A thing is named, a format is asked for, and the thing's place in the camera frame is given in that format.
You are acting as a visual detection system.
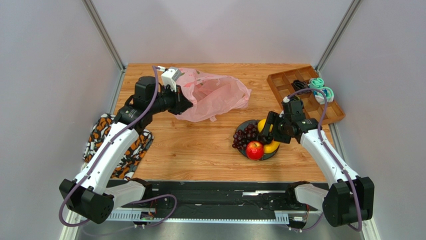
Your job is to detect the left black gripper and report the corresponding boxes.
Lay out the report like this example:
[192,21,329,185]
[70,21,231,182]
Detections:
[148,83,193,116]

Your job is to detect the yellow lemon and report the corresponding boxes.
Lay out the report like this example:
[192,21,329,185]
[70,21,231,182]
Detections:
[257,118,274,133]

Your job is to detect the yellow orange mango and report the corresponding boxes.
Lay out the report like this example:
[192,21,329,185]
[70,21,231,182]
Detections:
[263,140,280,154]

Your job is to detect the red apple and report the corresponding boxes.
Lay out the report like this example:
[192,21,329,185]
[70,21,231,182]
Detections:
[245,141,264,161]

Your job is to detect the purple grape bunch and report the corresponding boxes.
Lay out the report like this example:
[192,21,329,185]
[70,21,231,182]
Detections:
[231,121,259,151]

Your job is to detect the pink peach plastic bag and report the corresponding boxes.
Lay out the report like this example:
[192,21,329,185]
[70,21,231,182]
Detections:
[176,67,252,123]

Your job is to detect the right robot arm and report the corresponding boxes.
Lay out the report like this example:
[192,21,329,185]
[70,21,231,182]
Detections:
[259,97,375,230]

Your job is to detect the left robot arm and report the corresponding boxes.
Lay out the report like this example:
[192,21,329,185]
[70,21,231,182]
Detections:
[58,73,193,227]

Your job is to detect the dark round plate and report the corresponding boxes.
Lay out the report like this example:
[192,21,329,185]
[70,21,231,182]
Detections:
[232,119,280,161]

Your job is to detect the wooden compartment tray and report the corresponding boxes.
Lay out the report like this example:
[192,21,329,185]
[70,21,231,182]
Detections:
[266,66,346,125]

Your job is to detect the black rolled sock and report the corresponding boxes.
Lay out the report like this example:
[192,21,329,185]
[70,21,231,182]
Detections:
[291,79,309,92]

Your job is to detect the white teal rolled sock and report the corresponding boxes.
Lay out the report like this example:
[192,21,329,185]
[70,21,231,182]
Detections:
[313,86,335,105]

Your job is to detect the mint green rolled sock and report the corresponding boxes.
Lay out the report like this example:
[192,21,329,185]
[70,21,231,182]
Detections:
[308,77,325,89]

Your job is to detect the orange black patterned cloth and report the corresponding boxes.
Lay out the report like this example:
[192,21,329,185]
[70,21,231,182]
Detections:
[82,113,155,180]

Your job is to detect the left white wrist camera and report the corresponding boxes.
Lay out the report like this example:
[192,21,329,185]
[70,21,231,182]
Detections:
[156,66,182,93]

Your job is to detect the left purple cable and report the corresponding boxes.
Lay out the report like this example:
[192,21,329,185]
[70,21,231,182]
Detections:
[58,65,164,228]

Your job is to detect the purple cable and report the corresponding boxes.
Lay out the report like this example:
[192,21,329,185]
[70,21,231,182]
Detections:
[58,65,164,228]
[286,87,364,233]

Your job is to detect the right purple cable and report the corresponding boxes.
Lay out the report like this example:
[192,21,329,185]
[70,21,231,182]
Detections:
[286,87,364,233]

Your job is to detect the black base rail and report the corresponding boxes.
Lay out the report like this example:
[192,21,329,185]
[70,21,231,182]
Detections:
[108,180,321,225]

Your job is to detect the right aluminium frame post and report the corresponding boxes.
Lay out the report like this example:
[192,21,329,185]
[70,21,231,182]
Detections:
[314,0,363,74]

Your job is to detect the aluminium frame post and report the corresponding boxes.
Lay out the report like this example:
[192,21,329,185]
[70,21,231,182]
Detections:
[314,0,363,74]
[82,0,126,73]

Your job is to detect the left aluminium frame post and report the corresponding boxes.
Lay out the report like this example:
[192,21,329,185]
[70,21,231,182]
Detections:
[82,0,126,73]

